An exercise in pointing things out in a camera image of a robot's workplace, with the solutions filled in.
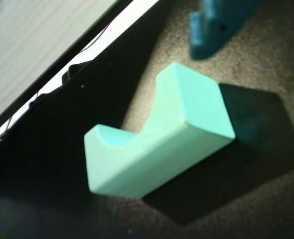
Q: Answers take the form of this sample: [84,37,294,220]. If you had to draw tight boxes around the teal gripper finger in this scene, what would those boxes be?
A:
[188,0,261,60]

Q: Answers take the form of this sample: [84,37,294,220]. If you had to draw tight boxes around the mint green U-shaped block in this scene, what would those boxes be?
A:
[83,62,236,200]

